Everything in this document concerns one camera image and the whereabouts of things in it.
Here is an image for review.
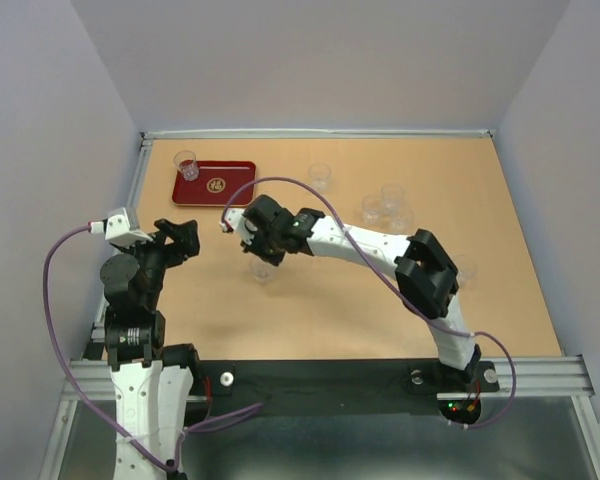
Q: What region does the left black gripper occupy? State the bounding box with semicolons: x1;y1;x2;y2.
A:
115;217;199;306

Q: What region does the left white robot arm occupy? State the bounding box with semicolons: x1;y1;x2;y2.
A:
100;219;203;479

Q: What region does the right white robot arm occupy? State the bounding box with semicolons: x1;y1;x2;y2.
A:
222;195;481;390

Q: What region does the red lacquer tray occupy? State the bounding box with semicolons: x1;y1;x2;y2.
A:
172;160;257;207

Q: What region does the cluster left clear glass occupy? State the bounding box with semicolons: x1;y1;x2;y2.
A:
361;194;384;225

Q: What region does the cluster clear glass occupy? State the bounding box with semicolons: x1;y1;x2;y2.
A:
361;194;384;225
380;183;404;215
388;206;414;234

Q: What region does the cluster back clear glass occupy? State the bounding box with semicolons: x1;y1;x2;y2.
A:
380;183;404;215

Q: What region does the cluster front clear glass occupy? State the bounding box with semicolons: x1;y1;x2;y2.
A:
388;206;414;234

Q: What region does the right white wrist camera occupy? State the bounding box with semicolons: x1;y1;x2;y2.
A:
220;208;248;236

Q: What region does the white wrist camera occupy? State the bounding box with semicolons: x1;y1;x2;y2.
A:
220;208;248;236
88;207;153;248

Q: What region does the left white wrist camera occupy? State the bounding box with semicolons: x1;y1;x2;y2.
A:
88;207;153;248

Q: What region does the aluminium frame rail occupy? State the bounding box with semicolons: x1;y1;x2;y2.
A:
141;128;495;141

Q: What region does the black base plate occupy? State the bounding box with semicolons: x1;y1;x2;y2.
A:
190;358;500;416

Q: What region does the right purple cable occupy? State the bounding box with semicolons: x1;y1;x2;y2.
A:
222;177;519;431

